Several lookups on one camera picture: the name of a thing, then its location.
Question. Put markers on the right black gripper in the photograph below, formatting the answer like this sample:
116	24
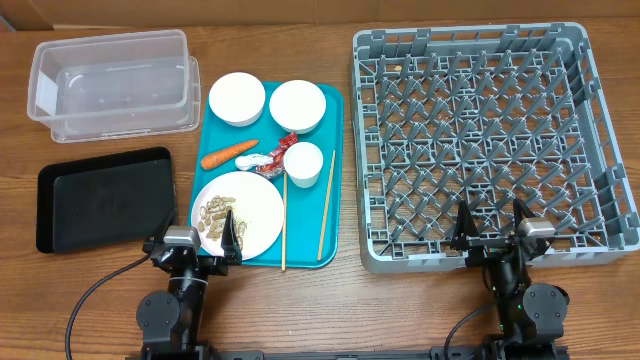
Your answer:
464	237

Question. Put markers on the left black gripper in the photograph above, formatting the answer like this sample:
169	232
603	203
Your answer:
215	265

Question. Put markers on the orange carrot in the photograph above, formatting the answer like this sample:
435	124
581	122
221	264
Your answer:
217	158

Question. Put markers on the white wrapper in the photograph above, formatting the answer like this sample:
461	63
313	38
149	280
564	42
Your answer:
247	162

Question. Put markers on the red foil wrapper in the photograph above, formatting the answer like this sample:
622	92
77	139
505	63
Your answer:
276	167

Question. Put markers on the white paper cup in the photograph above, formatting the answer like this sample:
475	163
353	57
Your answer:
303	162

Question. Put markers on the white bowl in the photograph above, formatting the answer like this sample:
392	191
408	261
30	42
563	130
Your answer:
297	106

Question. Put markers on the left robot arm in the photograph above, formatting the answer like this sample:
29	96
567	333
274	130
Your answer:
170	320

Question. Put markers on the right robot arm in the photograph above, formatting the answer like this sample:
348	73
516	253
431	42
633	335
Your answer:
531	315

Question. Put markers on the grey dishwasher rack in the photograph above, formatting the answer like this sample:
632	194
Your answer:
484	115

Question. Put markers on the white plate with food scraps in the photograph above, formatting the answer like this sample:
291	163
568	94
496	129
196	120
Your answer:
257	207

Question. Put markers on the black plastic tray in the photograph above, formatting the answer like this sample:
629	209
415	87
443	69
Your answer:
103	200

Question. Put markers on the left wooden chopstick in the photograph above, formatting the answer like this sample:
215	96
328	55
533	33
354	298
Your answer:
284	227

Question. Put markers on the wooden chopstick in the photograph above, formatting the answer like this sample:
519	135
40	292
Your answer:
284	227
326	207

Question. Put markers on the right wooden chopstick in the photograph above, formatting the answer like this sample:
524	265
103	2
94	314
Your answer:
326	207

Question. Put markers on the teal serving tray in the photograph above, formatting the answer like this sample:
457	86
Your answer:
305	205

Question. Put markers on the clear plastic bin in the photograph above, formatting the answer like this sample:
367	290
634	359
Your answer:
115	86

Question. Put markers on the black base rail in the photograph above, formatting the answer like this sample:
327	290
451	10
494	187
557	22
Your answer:
435	353

